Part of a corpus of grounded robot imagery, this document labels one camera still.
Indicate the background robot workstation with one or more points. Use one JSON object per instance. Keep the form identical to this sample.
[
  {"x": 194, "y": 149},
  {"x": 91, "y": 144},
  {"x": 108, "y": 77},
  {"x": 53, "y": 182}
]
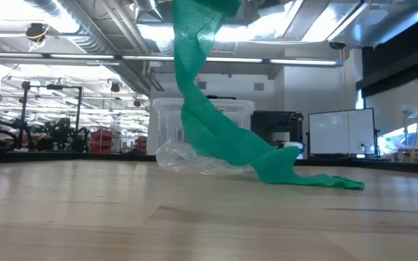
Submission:
[{"x": 64, "y": 136}]

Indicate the white cylinder container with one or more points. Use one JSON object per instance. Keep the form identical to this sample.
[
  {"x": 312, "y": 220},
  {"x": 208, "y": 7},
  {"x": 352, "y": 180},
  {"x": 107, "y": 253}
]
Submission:
[{"x": 298, "y": 145}]

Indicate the black dome camera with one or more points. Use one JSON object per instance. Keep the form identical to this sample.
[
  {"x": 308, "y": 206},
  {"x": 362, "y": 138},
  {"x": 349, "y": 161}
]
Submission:
[{"x": 337, "y": 45}]

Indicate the red storage bin rack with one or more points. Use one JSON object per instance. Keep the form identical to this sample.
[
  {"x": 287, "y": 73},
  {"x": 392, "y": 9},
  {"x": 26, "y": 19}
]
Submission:
[
  {"x": 141, "y": 145},
  {"x": 102, "y": 139}
]

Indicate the clear plastic storage box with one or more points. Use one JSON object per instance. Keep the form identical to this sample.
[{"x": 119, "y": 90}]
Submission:
[{"x": 165, "y": 123}]

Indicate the black metal table frame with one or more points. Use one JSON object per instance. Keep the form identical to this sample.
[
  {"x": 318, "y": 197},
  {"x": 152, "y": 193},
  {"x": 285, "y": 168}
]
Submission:
[{"x": 49, "y": 156}]

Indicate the clear zipper bag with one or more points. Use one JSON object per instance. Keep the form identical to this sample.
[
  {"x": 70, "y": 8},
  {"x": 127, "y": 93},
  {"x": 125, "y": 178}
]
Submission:
[{"x": 174, "y": 157}]

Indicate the whiteboard on stand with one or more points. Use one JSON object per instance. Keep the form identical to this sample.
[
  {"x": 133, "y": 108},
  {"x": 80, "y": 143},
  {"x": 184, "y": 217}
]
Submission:
[{"x": 339, "y": 132}]

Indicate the black 3D printer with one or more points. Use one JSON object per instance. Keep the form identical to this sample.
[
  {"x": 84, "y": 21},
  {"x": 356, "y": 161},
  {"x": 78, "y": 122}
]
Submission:
[{"x": 270, "y": 125}]

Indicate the green elastic bandage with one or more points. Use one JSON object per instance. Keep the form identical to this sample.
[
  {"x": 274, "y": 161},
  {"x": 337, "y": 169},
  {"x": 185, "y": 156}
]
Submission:
[{"x": 209, "y": 127}]

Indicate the long ceiling light bar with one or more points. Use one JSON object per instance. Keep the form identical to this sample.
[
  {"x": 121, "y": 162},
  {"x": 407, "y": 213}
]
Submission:
[{"x": 303, "y": 62}]

